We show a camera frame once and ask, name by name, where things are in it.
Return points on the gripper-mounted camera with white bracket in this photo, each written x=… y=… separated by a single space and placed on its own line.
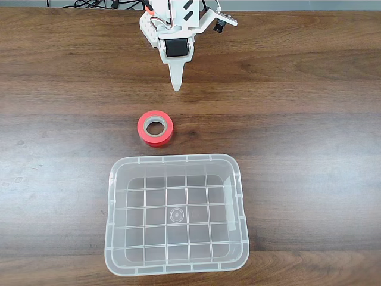
x=220 y=26

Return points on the clear plastic box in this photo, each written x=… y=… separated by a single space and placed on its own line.
x=178 y=214

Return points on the red tape roll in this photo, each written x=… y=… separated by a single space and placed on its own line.
x=154 y=142

